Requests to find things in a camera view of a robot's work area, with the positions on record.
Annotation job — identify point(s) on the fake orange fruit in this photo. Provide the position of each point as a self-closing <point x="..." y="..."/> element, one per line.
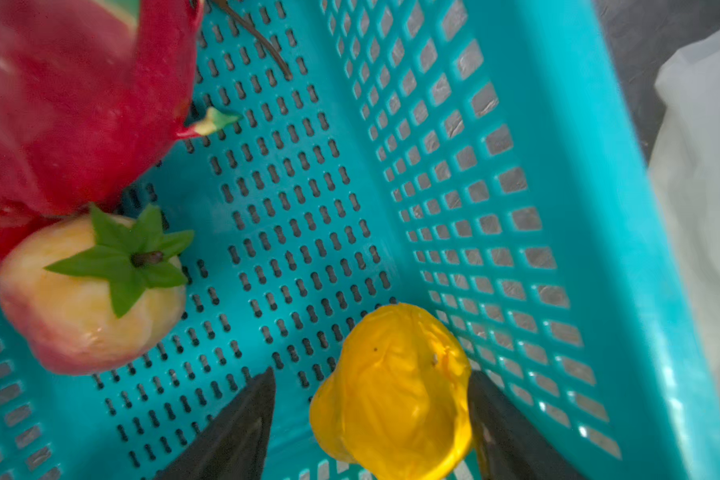
<point x="396" y="404"/>

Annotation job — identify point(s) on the teal plastic basket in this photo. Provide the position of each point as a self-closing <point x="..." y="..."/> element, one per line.
<point x="473" y="158"/>

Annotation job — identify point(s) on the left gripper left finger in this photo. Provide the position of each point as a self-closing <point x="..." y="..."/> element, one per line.
<point x="234" y="445"/>

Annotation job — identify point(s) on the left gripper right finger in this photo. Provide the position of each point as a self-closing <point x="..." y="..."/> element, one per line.
<point x="509" y="446"/>

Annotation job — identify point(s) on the white plastic bag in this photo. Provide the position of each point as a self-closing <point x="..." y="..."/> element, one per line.
<point x="685" y="173"/>

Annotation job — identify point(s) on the fake peach with leaves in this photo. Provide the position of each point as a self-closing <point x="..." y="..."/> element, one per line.
<point x="93" y="292"/>

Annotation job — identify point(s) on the fake red dragon fruit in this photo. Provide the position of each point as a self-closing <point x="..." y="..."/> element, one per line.
<point x="92" y="94"/>

